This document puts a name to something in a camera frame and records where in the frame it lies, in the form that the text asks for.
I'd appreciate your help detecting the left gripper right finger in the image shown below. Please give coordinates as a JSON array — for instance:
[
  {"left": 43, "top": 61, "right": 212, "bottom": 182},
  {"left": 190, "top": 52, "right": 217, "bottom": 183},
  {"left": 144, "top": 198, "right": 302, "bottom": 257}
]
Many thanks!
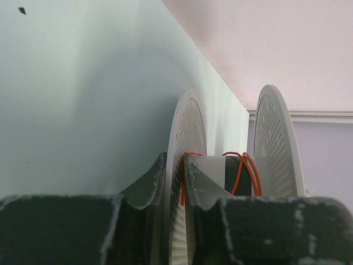
[{"left": 183, "top": 154, "right": 352, "bottom": 264}]

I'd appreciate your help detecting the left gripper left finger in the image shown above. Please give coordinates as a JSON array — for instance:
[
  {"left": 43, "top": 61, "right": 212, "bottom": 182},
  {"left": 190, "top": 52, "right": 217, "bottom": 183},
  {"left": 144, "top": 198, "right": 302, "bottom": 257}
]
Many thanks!
[{"left": 1, "top": 153, "right": 167, "bottom": 264}]

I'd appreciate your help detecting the thin red black wire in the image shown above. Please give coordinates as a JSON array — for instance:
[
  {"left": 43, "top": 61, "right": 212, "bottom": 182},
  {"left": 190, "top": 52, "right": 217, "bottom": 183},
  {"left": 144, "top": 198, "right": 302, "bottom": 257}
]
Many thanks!
[{"left": 180, "top": 150, "right": 262, "bottom": 206}]

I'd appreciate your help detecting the light grey cable spool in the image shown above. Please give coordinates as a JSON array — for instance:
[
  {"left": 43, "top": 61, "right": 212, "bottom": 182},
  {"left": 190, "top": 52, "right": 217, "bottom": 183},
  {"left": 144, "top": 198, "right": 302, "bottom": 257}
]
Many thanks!
[{"left": 162, "top": 85, "right": 307, "bottom": 264}]

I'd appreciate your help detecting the aluminium frame rail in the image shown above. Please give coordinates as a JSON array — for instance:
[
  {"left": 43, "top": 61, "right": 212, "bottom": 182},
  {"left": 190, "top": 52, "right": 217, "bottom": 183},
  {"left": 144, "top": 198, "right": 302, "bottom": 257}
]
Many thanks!
[{"left": 248, "top": 110, "right": 352, "bottom": 125}]

